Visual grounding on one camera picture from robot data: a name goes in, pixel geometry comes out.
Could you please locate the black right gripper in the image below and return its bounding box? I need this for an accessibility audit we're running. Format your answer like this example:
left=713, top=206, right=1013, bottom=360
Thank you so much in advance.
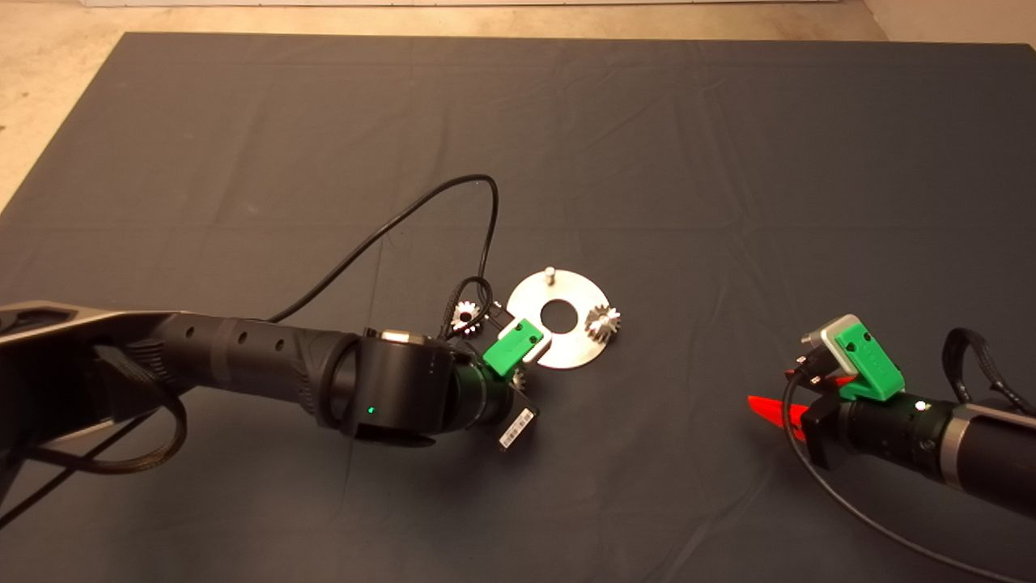
left=746, top=368, right=960, bottom=491

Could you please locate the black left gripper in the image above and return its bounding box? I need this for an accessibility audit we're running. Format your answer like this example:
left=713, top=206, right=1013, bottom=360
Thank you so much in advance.
left=449, top=348, right=541, bottom=453

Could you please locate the round metal carrier plate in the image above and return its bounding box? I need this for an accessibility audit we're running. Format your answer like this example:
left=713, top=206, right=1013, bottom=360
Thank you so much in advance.
left=506, top=270, right=614, bottom=371

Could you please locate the braided black harness loop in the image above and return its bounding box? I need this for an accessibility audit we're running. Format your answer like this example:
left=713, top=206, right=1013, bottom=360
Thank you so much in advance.
left=28, top=344, right=189, bottom=476

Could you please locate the dark grey table cloth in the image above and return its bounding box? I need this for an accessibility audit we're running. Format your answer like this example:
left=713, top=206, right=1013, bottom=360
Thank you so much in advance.
left=0, top=32, right=1036, bottom=583

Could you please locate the green left camera mount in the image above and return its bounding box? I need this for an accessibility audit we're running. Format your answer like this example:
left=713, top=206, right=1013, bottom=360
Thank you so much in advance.
left=482, top=318, right=545, bottom=378

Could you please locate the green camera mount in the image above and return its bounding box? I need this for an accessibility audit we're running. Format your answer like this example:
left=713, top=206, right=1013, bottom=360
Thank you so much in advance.
left=482, top=318, right=545, bottom=378
left=834, top=321, right=905, bottom=402

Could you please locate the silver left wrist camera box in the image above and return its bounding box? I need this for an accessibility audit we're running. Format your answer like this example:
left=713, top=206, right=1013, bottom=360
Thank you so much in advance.
left=495, top=317, right=553, bottom=364

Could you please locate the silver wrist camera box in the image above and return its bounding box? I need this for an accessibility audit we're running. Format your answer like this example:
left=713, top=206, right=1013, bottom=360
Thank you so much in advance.
left=495, top=317, right=553, bottom=364
left=801, top=314, right=859, bottom=381

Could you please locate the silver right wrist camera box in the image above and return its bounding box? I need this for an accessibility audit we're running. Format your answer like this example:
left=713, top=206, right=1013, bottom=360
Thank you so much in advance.
left=801, top=314, right=859, bottom=381

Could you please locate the green right camera mount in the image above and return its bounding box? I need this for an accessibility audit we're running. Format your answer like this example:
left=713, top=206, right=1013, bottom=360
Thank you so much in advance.
left=834, top=321, right=905, bottom=402

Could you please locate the braided black left wrist cable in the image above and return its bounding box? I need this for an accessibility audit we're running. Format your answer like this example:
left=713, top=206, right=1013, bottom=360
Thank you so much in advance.
left=441, top=277, right=496, bottom=338

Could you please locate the braided black wrist cable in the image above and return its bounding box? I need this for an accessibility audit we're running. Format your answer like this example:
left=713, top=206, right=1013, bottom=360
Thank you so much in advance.
left=943, top=327, right=1036, bottom=418
left=441, top=277, right=496, bottom=338

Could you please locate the braided black right wrist cable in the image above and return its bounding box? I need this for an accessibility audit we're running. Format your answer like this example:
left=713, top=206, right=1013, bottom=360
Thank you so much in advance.
left=943, top=327, right=1036, bottom=418

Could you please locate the thin black left camera cable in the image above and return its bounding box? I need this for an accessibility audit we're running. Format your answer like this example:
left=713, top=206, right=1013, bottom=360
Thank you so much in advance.
left=267, top=174, right=499, bottom=325

